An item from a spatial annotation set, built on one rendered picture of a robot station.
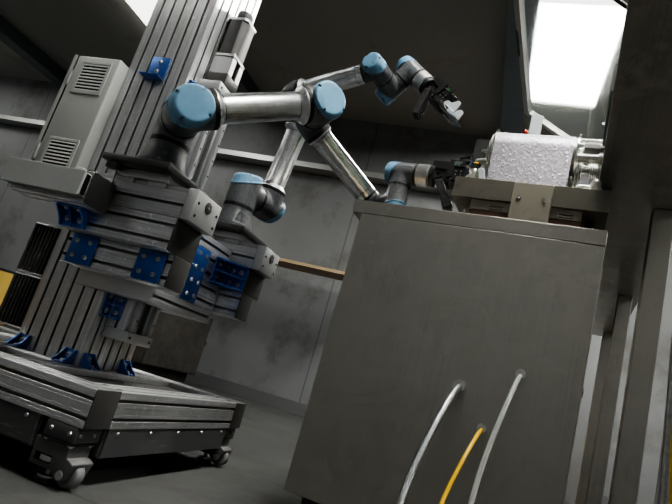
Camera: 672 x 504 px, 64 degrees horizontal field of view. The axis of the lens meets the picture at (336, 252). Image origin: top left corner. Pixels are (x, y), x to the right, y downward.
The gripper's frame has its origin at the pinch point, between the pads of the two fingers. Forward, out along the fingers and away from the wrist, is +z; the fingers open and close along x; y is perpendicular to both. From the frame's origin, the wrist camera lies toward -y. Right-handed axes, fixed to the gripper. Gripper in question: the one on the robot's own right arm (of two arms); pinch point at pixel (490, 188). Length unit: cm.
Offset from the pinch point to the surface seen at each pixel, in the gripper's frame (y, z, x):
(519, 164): 9.0, 7.0, -0.3
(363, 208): -21.7, -28.7, -25.9
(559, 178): 5.5, 19.2, -0.3
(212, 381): -102, -304, 339
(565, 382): -56, 31, -26
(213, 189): 108, -382, 331
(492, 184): -7.6, 4.0, -20.0
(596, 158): 15.6, 28.2, 4.5
